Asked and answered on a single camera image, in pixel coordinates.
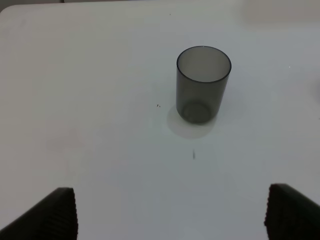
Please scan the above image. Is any grey translucent plastic cup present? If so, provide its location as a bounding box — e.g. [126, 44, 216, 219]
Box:
[175, 46, 232, 124]

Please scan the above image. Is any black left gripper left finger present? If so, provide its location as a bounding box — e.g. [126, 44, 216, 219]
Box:
[0, 187, 79, 240]

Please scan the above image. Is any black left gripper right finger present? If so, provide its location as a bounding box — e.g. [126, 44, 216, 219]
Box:
[264, 183, 320, 240]

